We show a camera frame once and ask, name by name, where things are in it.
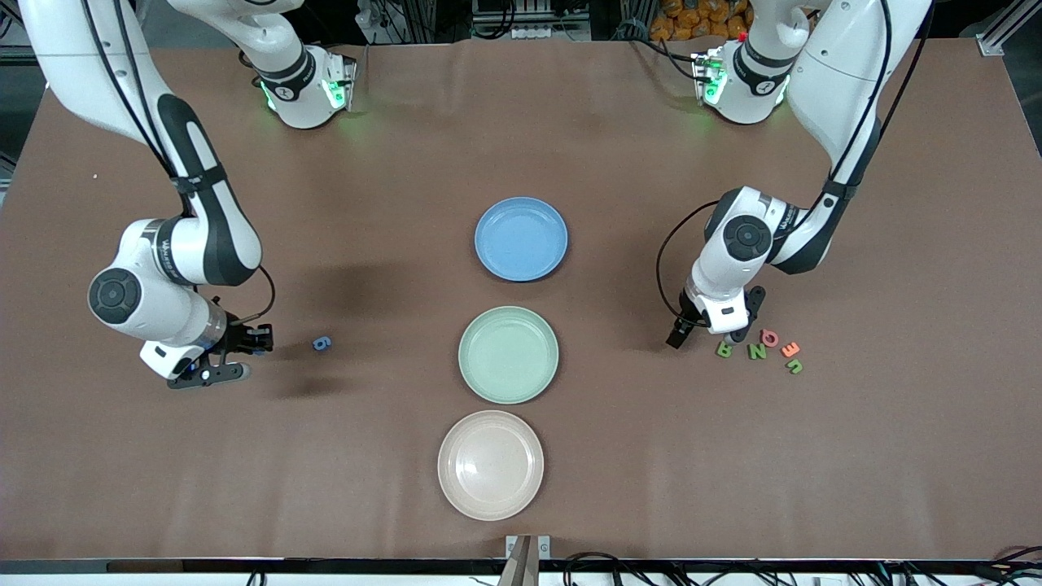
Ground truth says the brown table cover sheet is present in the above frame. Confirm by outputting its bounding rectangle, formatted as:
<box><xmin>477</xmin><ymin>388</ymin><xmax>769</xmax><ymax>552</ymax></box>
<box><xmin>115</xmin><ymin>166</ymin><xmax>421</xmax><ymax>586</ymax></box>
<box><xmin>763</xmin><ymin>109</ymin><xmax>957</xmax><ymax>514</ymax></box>
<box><xmin>0</xmin><ymin>39</ymin><xmax>1042</xmax><ymax>562</ymax></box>

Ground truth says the blue round plate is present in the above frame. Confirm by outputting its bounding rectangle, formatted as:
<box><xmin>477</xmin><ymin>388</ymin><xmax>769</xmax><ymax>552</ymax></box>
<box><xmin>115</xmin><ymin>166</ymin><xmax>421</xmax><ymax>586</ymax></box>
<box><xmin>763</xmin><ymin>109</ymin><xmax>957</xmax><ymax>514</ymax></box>
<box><xmin>475</xmin><ymin>196</ymin><xmax>569</xmax><ymax>283</ymax></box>

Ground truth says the green round plate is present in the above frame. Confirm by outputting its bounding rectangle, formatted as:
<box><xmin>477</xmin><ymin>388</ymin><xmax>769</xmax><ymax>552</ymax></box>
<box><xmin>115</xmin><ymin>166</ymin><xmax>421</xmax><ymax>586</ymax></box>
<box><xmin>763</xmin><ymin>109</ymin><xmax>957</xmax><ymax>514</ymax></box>
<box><xmin>458</xmin><ymin>305</ymin><xmax>561</xmax><ymax>405</ymax></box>

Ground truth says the black table edge strip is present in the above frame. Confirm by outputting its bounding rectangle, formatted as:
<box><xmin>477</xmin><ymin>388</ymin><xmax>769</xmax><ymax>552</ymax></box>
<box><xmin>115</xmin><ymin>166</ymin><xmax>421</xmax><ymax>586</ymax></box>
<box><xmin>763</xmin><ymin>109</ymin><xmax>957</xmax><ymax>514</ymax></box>
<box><xmin>0</xmin><ymin>558</ymin><xmax>1042</xmax><ymax>575</ymax></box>

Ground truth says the pale pink round plate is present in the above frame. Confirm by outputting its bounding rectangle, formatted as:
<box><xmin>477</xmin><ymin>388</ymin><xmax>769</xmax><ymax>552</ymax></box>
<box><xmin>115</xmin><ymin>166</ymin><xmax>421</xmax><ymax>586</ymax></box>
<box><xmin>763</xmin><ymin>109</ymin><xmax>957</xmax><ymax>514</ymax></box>
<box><xmin>437</xmin><ymin>409</ymin><xmax>545</xmax><ymax>523</ymax></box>

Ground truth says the pile of orange objects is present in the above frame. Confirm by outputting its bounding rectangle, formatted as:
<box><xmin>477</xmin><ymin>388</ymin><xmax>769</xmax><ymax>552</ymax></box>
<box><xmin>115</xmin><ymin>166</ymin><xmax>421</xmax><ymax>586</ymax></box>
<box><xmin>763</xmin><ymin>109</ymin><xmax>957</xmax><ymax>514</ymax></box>
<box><xmin>650</xmin><ymin>0</ymin><xmax>751</xmax><ymax>42</ymax></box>

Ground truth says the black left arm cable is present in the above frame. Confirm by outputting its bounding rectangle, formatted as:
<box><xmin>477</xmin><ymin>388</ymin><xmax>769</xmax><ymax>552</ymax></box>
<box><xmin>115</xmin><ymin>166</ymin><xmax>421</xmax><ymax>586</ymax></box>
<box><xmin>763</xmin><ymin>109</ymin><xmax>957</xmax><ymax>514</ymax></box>
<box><xmin>656</xmin><ymin>0</ymin><xmax>933</xmax><ymax>326</ymax></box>

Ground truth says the black cable bundle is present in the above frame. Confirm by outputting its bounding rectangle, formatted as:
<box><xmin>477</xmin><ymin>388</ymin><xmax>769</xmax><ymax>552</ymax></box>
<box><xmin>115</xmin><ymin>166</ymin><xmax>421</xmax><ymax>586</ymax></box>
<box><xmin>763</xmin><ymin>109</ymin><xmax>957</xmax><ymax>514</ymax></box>
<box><xmin>562</xmin><ymin>547</ymin><xmax>1042</xmax><ymax>586</ymax></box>

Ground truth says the metal clamp bracket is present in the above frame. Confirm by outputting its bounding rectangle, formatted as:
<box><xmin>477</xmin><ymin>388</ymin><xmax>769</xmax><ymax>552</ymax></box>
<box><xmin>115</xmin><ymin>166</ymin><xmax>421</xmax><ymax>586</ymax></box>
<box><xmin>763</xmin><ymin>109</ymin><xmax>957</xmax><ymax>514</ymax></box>
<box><xmin>497</xmin><ymin>534</ymin><xmax>552</xmax><ymax>586</ymax></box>

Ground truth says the aluminium frame profile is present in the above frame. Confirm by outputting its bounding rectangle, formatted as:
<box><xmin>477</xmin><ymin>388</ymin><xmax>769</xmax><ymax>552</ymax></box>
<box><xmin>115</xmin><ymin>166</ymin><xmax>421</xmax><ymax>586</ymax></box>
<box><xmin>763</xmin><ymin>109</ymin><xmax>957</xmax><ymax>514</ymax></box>
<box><xmin>977</xmin><ymin>0</ymin><xmax>1042</xmax><ymax>56</ymax></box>

